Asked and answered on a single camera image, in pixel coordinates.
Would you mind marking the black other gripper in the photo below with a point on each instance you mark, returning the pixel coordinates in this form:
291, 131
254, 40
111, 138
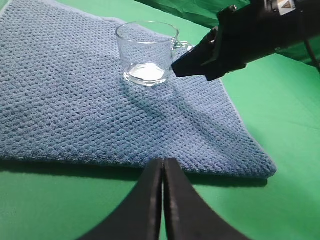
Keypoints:
258, 30

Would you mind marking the transparent glass cup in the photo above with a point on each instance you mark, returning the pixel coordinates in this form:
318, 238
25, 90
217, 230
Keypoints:
147, 51

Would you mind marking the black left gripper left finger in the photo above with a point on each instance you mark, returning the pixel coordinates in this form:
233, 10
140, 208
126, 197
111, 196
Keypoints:
138, 217

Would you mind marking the folded blue towel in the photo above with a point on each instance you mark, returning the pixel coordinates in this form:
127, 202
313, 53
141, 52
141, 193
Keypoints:
63, 98

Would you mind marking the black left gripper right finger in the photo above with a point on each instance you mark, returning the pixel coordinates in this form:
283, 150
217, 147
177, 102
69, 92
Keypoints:
187, 215

